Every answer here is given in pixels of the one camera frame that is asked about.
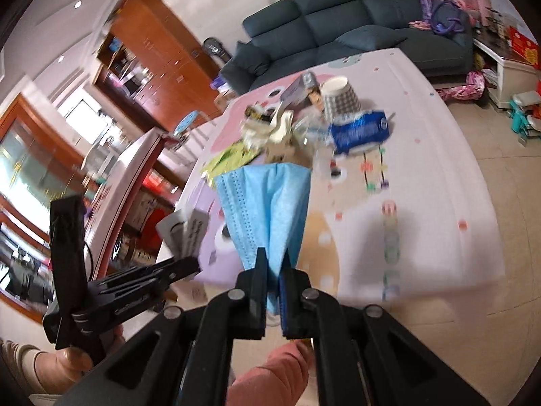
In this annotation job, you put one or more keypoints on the dark teal sofa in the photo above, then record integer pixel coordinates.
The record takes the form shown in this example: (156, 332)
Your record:
(294, 35)

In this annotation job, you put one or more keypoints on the white side table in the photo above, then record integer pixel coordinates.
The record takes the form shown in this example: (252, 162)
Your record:
(509, 73)

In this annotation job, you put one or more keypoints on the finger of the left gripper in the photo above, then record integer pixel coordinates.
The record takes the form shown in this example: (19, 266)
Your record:
(172, 270)

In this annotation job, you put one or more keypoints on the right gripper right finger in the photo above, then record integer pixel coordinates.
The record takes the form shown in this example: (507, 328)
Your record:
(295, 320)

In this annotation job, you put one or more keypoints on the yellow green wrapper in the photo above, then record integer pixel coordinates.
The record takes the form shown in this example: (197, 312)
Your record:
(231, 158)

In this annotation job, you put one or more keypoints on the blue foil wrapper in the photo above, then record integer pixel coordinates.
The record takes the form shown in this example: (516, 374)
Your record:
(359, 129)

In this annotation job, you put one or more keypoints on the teal stepper machine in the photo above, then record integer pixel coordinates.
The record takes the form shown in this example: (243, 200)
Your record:
(525, 115)

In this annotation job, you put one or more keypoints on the wooden cabinet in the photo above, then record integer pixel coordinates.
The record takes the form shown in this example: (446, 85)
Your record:
(153, 69)

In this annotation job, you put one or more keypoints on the silver earplugs box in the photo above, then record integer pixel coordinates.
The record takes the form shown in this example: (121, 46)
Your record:
(297, 92)

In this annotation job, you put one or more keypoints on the white paper card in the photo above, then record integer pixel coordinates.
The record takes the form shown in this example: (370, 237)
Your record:
(183, 232)

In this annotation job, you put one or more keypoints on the blue face mask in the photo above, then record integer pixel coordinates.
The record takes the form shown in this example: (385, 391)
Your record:
(266, 206)

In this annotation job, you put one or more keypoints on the pink patterned bag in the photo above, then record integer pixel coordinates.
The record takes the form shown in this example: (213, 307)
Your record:
(472, 90)

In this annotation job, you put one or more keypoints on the purple bag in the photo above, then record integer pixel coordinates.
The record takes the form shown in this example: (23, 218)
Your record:
(441, 17)

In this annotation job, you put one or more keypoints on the pink trouser leg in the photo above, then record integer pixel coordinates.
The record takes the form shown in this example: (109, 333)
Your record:
(281, 380)

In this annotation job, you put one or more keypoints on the left hand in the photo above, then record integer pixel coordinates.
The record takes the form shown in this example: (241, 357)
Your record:
(58, 371)

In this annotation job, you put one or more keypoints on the red gift box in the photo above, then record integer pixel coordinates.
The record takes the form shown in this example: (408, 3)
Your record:
(525, 48)

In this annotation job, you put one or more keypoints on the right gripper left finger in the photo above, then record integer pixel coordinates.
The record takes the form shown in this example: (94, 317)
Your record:
(251, 310)

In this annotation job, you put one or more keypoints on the cartoon printed tablecloth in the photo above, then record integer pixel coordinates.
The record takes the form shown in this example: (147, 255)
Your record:
(409, 218)

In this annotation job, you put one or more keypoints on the checkered paper cup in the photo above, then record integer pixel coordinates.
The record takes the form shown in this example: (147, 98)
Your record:
(339, 98)

